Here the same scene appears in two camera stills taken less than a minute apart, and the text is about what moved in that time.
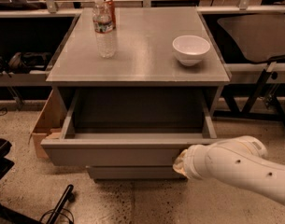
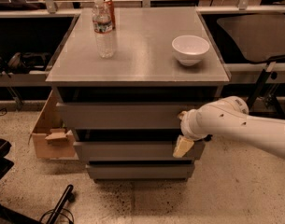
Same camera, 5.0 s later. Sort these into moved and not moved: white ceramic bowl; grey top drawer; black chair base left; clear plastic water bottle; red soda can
Moved: grey top drawer
Not moved: red soda can; clear plastic water bottle; black chair base left; white ceramic bowl
